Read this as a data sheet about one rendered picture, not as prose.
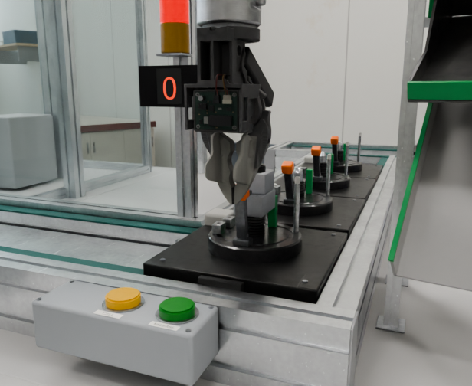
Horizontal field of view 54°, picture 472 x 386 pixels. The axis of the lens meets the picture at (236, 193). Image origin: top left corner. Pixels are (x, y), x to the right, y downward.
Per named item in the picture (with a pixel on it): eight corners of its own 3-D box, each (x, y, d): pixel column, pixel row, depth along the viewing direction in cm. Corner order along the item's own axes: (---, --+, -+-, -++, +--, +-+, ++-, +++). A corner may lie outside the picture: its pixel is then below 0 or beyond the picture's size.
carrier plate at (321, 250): (316, 305, 55) (317, 289, 54) (142, 276, 63) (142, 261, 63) (347, 243, 77) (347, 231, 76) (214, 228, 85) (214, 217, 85)
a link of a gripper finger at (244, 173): (219, 212, 56) (218, 135, 54) (237, 201, 61) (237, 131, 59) (244, 214, 55) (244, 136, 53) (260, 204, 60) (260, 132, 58)
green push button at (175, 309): (185, 332, 48) (185, 315, 48) (152, 325, 50) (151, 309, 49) (201, 315, 52) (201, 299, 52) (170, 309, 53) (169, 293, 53)
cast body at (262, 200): (261, 218, 65) (262, 168, 63) (232, 214, 66) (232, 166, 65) (279, 204, 72) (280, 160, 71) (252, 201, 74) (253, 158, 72)
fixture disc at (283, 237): (287, 269, 61) (287, 254, 60) (191, 255, 66) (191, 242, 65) (310, 237, 73) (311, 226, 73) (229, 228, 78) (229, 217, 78)
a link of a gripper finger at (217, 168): (195, 210, 57) (195, 134, 55) (215, 199, 62) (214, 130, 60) (219, 212, 56) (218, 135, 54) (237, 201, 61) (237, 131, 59)
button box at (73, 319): (192, 388, 48) (191, 333, 46) (34, 347, 55) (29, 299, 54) (219, 353, 54) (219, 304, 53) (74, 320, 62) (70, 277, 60)
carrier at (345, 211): (348, 241, 78) (352, 168, 75) (217, 226, 87) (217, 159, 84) (365, 207, 100) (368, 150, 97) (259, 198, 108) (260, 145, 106)
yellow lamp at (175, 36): (181, 52, 77) (181, 21, 76) (155, 53, 79) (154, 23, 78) (195, 54, 82) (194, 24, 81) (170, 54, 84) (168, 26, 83)
